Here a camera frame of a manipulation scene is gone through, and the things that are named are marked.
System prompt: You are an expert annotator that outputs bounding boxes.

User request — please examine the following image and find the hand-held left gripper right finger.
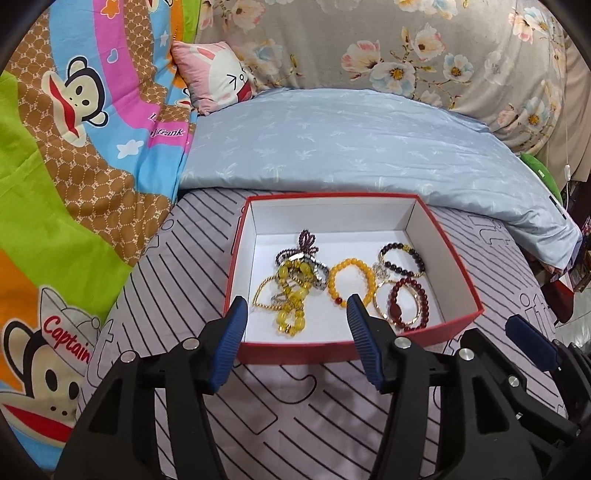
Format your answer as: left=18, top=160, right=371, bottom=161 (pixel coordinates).
left=346, top=293, right=546, bottom=480

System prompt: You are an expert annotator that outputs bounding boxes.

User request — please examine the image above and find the dark red bead bracelet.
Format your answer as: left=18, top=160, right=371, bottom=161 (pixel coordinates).
left=387, top=277, right=429, bottom=329

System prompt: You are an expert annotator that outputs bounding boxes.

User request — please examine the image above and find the light blue pillow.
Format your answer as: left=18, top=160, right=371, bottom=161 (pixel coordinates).
left=178, top=88, right=581, bottom=273

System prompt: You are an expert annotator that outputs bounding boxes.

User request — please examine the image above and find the pink cartoon pillow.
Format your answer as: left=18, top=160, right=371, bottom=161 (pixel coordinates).
left=172, top=41, right=257, bottom=115

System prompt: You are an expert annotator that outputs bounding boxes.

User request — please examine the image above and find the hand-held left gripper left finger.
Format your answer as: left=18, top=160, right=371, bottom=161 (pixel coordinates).
left=54, top=295, right=250, bottom=480

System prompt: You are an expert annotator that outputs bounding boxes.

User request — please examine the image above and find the purple bead bracelet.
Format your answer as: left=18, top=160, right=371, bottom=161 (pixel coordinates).
left=276, top=229, right=321, bottom=268

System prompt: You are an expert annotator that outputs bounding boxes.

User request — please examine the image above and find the yellow chunky bead bracelet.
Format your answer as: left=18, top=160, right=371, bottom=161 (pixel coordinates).
left=274, top=259, right=315, bottom=337

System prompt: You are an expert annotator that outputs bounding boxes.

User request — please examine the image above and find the black bead bracelet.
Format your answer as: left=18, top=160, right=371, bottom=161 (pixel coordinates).
left=379, top=242, right=426, bottom=278

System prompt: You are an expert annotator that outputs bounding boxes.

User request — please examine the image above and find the orange bead bracelet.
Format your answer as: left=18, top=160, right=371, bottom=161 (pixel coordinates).
left=328, top=258, right=376, bottom=309

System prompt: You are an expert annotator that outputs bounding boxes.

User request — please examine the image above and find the green cloth item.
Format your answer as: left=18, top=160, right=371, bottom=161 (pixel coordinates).
left=522, top=154, right=564, bottom=204

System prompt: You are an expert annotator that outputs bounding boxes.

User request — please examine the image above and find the white cable with switch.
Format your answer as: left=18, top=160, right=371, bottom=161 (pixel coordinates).
left=560, top=69, right=574, bottom=185

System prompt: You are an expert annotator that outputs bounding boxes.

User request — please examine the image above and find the cartoon monkey blanket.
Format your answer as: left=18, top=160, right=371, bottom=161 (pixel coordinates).
left=0, top=0, right=204, bottom=462

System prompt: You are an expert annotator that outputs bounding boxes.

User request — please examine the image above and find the thin gold bangle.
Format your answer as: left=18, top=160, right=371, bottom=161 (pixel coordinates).
left=373, top=277, right=426, bottom=324

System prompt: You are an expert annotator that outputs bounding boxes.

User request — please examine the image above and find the red cardboard box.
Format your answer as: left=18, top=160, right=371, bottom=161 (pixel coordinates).
left=223, top=191, right=484, bottom=365

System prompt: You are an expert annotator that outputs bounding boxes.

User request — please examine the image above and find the grey striped bed sheet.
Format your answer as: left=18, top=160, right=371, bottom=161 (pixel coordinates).
left=78, top=187, right=573, bottom=480

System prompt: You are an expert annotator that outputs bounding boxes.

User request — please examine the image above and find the silver wristwatch blue dial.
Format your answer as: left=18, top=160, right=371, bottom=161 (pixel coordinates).
left=277, top=251, right=331, bottom=296

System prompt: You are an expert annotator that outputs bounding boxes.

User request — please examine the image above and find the grey floral blanket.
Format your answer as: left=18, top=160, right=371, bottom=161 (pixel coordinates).
left=194, top=0, right=573, bottom=155

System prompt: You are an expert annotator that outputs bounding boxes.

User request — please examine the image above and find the gold bead bracelet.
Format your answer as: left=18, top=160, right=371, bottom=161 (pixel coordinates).
left=252, top=272, right=296, bottom=311

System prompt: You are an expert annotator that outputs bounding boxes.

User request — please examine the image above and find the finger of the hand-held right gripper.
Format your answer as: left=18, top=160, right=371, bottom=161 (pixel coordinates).
left=505, top=315, right=591, bottom=402
left=459, top=327, right=580, bottom=439

